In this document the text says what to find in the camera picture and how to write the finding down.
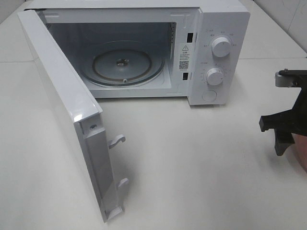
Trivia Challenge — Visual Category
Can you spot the white microwave door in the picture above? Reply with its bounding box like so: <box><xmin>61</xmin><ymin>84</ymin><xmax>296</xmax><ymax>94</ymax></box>
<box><xmin>18</xmin><ymin>10</ymin><xmax>129</xmax><ymax>222</ymax></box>

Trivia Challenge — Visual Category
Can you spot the white microwave knob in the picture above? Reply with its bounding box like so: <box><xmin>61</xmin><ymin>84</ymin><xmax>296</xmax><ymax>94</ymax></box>
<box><xmin>206</xmin><ymin>68</ymin><xmax>224</xmax><ymax>86</ymax></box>
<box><xmin>211</xmin><ymin>36</ymin><xmax>231</xmax><ymax>58</ymax></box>

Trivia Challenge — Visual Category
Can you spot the pink round plate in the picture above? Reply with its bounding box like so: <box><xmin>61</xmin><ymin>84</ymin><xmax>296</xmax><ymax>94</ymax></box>
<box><xmin>291</xmin><ymin>134</ymin><xmax>307</xmax><ymax>177</ymax></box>

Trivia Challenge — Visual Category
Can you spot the round white door button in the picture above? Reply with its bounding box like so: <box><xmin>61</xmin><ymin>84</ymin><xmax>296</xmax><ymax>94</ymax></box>
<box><xmin>202</xmin><ymin>90</ymin><xmax>217</xmax><ymax>102</ymax></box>

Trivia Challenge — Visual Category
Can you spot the white microwave oven body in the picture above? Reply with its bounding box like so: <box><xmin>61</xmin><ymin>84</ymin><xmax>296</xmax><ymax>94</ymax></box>
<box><xmin>23</xmin><ymin>0</ymin><xmax>250</xmax><ymax>105</ymax></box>

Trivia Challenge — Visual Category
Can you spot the white warning label sticker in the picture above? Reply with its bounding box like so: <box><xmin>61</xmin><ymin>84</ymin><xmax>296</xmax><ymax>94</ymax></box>
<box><xmin>178</xmin><ymin>43</ymin><xmax>192</xmax><ymax>71</ymax></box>

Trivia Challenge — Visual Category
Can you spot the glass microwave turntable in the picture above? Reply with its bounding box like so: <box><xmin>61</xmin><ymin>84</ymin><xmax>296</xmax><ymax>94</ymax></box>
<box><xmin>81</xmin><ymin>40</ymin><xmax>165</xmax><ymax>87</ymax></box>

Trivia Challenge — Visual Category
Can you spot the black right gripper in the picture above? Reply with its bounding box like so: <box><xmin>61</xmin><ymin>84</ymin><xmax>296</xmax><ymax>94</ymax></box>
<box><xmin>259</xmin><ymin>69</ymin><xmax>307</xmax><ymax>156</ymax></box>

